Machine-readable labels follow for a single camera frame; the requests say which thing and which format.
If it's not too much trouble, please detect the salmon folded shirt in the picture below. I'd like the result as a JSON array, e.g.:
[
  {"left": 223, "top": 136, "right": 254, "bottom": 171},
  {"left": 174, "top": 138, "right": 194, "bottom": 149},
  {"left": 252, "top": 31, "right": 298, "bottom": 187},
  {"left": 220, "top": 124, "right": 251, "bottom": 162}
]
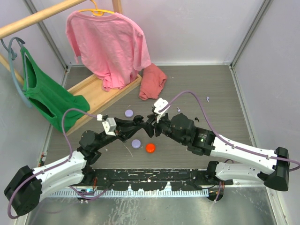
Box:
[{"left": 139, "top": 63, "right": 167, "bottom": 101}]

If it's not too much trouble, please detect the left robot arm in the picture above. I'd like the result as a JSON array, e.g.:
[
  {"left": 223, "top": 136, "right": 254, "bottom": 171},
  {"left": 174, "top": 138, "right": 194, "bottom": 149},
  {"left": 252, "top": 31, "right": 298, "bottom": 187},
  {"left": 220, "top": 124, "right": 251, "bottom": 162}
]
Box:
[{"left": 4, "top": 119, "right": 153, "bottom": 219}]

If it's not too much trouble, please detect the orange earbud case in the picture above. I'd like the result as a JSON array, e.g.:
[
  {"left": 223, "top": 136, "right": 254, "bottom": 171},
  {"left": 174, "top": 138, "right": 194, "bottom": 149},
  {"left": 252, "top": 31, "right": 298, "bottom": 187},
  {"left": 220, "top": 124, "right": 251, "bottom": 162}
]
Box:
[{"left": 146, "top": 143, "right": 156, "bottom": 153}]

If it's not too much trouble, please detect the black earbud case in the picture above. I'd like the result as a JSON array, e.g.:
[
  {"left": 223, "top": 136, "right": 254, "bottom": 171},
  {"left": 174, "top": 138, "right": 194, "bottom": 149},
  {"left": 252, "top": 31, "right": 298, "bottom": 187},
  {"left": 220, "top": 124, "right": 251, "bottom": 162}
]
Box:
[{"left": 133, "top": 115, "right": 144, "bottom": 126}]

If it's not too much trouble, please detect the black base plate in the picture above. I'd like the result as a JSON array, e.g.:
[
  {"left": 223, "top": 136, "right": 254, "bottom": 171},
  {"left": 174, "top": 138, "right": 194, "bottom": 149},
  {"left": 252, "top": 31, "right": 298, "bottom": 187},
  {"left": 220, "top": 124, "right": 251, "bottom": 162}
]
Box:
[{"left": 72, "top": 169, "right": 218, "bottom": 191}]

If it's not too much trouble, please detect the green tank top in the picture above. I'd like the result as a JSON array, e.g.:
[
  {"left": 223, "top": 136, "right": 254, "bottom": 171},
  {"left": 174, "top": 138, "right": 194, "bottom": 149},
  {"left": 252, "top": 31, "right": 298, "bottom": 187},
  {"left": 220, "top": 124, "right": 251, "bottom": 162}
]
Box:
[{"left": 20, "top": 47, "right": 90, "bottom": 132}]

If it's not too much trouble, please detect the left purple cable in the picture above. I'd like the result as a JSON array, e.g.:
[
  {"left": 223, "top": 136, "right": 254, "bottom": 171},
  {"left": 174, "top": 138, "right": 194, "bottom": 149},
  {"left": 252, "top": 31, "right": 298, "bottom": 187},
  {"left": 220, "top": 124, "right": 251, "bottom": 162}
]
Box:
[{"left": 7, "top": 108, "right": 103, "bottom": 220}]

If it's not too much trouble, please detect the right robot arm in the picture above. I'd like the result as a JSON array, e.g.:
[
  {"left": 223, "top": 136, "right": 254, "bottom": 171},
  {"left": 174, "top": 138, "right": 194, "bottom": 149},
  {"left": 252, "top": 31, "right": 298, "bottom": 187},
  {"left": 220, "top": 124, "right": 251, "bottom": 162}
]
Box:
[{"left": 115, "top": 113, "right": 290, "bottom": 191}]

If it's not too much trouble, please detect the yellow hanger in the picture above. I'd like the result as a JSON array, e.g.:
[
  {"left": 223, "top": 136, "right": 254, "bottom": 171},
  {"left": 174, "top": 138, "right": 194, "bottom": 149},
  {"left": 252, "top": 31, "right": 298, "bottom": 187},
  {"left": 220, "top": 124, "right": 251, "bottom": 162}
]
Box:
[{"left": 78, "top": 0, "right": 114, "bottom": 16}]

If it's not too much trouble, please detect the pink t-shirt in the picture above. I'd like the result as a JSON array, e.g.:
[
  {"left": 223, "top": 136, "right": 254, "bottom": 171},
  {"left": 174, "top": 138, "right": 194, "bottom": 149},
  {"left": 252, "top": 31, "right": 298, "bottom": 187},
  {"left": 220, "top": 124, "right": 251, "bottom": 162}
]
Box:
[{"left": 66, "top": 11, "right": 151, "bottom": 91}]

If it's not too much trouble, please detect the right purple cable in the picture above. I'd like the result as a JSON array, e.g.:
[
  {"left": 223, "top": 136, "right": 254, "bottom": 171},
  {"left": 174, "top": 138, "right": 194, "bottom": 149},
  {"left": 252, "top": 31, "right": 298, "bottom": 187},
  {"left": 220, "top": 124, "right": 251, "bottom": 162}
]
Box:
[{"left": 161, "top": 90, "right": 300, "bottom": 172}]

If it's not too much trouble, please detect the grey-blue hanger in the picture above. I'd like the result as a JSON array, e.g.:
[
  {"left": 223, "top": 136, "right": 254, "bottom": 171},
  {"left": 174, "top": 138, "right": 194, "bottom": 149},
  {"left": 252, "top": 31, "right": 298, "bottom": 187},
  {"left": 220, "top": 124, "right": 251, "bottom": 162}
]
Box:
[{"left": 0, "top": 37, "right": 33, "bottom": 108}]

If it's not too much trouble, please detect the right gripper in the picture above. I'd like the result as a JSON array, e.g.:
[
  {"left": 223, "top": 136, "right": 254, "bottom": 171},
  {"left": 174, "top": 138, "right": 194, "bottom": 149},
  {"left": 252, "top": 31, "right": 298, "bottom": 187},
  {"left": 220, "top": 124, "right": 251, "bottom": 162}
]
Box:
[{"left": 140, "top": 110, "right": 187, "bottom": 145}]

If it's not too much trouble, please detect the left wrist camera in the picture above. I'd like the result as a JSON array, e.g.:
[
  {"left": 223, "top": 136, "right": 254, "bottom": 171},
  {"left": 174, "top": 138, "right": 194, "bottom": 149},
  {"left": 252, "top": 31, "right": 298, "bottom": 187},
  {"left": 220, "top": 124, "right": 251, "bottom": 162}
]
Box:
[{"left": 102, "top": 118, "right": 117, "bottom": 136}]

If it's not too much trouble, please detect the white cable duct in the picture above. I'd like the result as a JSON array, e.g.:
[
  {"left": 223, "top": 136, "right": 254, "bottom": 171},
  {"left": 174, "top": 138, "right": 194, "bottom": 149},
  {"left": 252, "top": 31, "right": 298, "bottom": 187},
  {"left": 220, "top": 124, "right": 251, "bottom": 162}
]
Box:
[{"left": 50, "top": 188, "right": 209, "bottom": 198}]

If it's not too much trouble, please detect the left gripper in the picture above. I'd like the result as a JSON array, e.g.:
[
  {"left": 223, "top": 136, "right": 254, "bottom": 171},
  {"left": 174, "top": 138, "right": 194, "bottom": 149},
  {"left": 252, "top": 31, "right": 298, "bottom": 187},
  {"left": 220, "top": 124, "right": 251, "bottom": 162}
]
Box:
[{"left": 95, "top": 118, "right": 140, "bottom": 150}]

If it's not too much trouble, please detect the lilac earbud case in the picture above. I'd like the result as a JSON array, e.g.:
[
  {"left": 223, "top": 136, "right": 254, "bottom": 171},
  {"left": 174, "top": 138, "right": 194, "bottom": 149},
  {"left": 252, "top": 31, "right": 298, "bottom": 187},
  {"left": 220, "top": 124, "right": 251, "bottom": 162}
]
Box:
[
  {"left": 124, "top": 109, "right": 134, "bottom": 118},
  {"left": 131, "top": 139, "right": 141, "bottom": 149}
]

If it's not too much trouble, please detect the wooden clothes rack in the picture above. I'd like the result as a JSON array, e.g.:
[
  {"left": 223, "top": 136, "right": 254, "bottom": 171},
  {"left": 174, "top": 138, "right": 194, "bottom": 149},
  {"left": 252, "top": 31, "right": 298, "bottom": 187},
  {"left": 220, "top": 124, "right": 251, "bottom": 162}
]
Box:
[{"left": 0, "top": 0, "right": 122, "bottom": 85}]

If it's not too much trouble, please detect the purple cable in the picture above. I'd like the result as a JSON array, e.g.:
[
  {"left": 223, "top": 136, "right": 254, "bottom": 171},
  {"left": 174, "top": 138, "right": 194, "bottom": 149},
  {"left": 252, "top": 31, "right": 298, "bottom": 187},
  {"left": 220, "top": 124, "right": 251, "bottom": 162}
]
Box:
[
  {"left": 161, "top": 90, "right": 300, "bottom": 172},
  {"left": 7, "top": 108, "right": 103, "bottom": 220}
]

